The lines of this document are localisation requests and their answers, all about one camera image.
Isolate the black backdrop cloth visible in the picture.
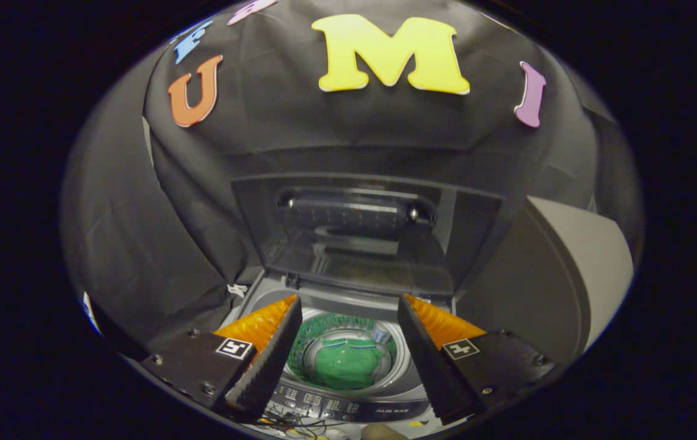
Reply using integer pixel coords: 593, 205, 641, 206
60, 0, 642, 361

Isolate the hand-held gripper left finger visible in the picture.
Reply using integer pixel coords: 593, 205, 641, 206
140, 295, 303, 424

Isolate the thin black cable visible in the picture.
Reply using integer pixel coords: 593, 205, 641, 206
257, 408, 349, 439

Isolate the grey washing machine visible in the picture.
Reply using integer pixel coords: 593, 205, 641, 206
220, 272, 459, 428

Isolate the grey cabinet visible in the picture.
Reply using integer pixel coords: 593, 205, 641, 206
455, 196, 635, 367

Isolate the green polo shirt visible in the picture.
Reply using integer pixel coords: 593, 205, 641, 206
312, 338, 385, 390

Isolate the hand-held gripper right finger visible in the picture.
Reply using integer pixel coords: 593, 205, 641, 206
397, 293, 555, 425

